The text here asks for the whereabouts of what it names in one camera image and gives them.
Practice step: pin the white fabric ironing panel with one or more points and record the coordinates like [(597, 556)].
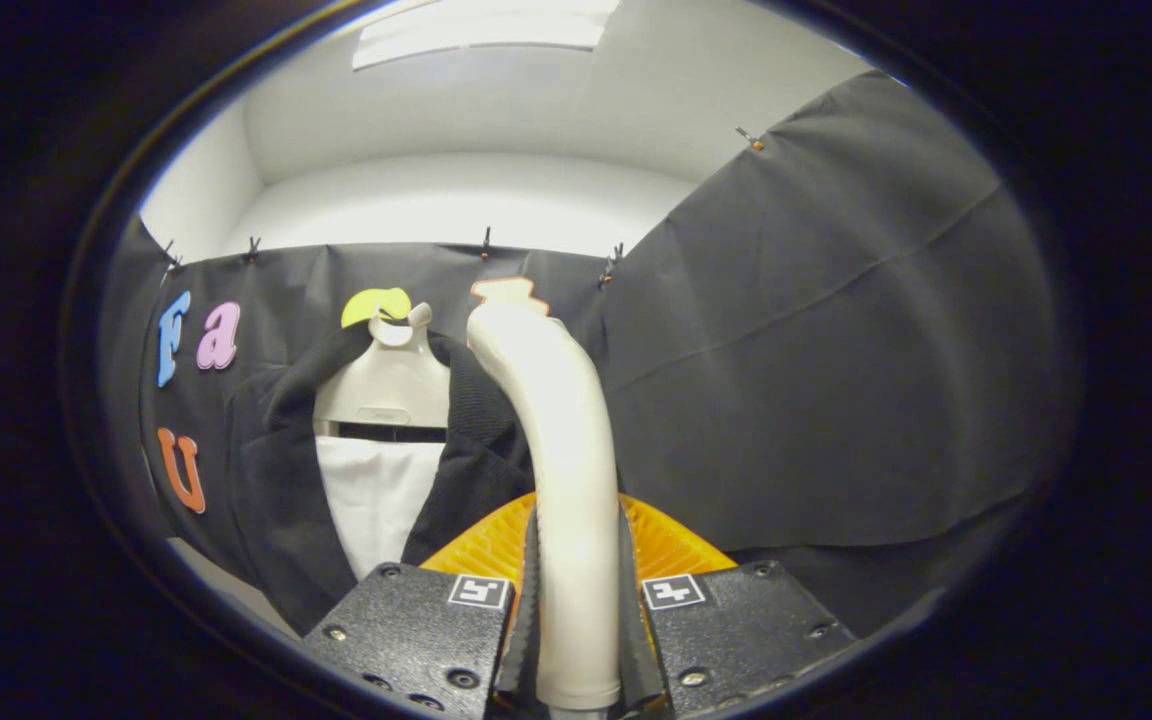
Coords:
[(376, 500)]

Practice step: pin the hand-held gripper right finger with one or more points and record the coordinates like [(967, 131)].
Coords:
[(631, 630)]

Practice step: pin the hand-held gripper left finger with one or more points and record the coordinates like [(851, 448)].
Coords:
[(526, 620)]

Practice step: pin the black jacket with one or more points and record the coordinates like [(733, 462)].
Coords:
[(276, 500)]

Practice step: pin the white plastic hanger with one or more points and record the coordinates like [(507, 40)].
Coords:
[(386, 385)]

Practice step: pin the long ceiling light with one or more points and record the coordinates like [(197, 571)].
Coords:
[(486, 30)]

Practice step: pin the grey cabinet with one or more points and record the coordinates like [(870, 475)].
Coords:
[(221, 585)]

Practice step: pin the row of small cloth clips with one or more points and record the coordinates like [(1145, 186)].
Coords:
[(485, 242)]

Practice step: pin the white garment steamer head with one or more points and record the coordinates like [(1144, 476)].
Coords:
[(576, 480)]

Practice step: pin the black backdrop cloth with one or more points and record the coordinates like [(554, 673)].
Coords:
[(836, 350)]

